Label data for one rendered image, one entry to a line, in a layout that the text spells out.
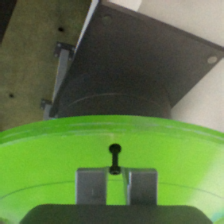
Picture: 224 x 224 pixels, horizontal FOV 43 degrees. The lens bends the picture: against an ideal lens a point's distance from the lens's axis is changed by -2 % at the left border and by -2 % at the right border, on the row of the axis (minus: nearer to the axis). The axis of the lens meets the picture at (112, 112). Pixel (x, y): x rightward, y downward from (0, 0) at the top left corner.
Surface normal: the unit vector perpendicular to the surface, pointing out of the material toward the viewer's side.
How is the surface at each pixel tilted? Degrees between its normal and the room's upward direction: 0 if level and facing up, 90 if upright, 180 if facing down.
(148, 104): 90
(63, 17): 0
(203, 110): 0
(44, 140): 24
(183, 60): 0
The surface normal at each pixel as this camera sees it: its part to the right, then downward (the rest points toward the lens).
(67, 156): -0.10, 0.51
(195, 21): -0.01, 0.82
